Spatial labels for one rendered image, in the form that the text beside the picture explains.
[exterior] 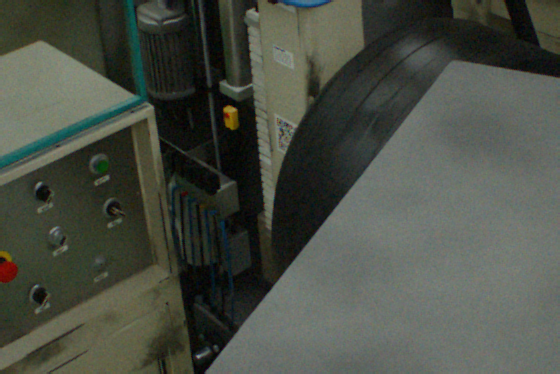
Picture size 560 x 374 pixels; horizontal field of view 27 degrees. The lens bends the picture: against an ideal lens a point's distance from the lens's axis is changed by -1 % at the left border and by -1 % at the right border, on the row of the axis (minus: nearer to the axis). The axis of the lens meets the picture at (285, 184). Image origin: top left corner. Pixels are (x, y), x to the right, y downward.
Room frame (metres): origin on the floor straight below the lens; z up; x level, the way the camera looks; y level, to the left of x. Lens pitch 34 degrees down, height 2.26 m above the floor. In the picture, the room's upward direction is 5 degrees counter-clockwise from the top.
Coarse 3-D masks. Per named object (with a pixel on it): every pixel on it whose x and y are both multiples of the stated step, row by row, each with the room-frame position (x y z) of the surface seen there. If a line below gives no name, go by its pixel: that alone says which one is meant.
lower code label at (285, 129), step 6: (276, 120) 1.73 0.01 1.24; (282, 120) 1.72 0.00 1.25; (276, 126) 1.73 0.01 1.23; (282, 126) 1.72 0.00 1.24; (288, 126) 1.71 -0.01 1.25; (294, 126) 1.69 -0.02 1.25; (276, 132) 1.73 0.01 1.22; (282, 132) 1.72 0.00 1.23; (288, 132) 1.71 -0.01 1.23; (294, 132) 1.69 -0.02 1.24; (276, 138) 1.73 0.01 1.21; (282, 138) 1.72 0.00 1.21; (288, 138) 1.71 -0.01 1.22; (282, 144) 1.72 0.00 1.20; (288, 144) 1.71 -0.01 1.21; (282, 150) 1.72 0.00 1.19
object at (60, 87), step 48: (0, 0) 1.65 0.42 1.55; (48, 0) 1.70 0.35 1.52; (96, 0) 1.76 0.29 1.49; (0, 48) 1.64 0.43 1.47; (48, 48) 1.69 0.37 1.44; (96, 48) 1.75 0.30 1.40; (0, 96) 1.63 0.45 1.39; (48, 96) 1.68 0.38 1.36; (96, 96) 1.74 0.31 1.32; (144, 96) 1.79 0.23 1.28; (0, 144) 1.62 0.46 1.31; (48, 144) 1.66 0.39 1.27
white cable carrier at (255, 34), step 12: (252, 12) 1.78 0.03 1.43; (252, 36) 1.79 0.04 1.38; (252, 48) 1.79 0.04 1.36; (252, 60) 1.79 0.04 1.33; (252, 72) 1.79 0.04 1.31; (264, 84) 1.77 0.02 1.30; (264, 96) 1.77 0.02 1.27; (264, 108) 1.77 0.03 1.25; (264, 120) 1.78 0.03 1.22; (264, 132) 1.78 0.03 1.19; (264, 144) 1.78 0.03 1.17; (264, 156) 1.78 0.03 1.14; (264, 168) 1.79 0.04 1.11; (264, 180) 1.79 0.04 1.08; (264, 192) 1.79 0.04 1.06; (264, 204) 1.79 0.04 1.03
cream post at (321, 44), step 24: (264, 0) 1.74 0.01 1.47; (336, 0) 1.70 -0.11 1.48; (360, 0) 1.73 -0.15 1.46; (264, 24) 1.74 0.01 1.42; (288, 24) 1.69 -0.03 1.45; (312, 24) 1.66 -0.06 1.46; (336, 24) 1.69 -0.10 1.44; (360, 24) 1.73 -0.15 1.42; (264, 48) 1.74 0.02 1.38; (288, 48) 1.69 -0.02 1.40; (312, 48) 1.66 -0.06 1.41; (336, 48) 1.69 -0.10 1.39; (360, 48) 1.73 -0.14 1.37; (264, 72) 1.75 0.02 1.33; (288, 72) 1.70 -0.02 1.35; (312, 72) 1.66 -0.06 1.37; (288, 96) 1.70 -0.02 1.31; (312, 96) 1.66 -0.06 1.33; (288, 120) 1.71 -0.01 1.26
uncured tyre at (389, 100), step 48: (384, 48) 1.55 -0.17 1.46; (432, 48) 1.52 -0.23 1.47; (480, 48) 1.51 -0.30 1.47; (528, 48) 1.53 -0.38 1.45; (336, 96) 1.49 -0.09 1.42; (384, 96) 1.45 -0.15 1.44; (336, 144) 1.42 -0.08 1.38; (384, 144) 1.37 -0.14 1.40; (288, 192) 1.43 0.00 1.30; (336, 192) 1.37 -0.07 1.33; (288, 240) 1.40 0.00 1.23
